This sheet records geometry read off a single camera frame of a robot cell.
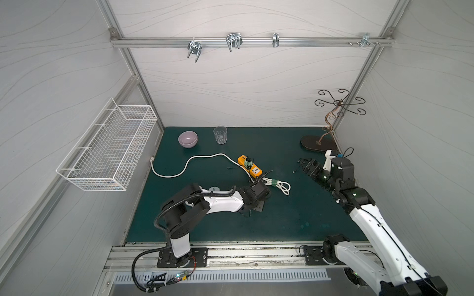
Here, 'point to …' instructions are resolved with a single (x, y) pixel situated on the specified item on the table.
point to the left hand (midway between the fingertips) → (260, 203)
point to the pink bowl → (187, 139)
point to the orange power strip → (254, 170)
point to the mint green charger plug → (248, 163)
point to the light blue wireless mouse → (214, 189)
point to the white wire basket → (109, 161)
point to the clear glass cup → (220, 134)
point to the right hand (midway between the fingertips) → (306, 164)
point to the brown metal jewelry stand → (324, 143)
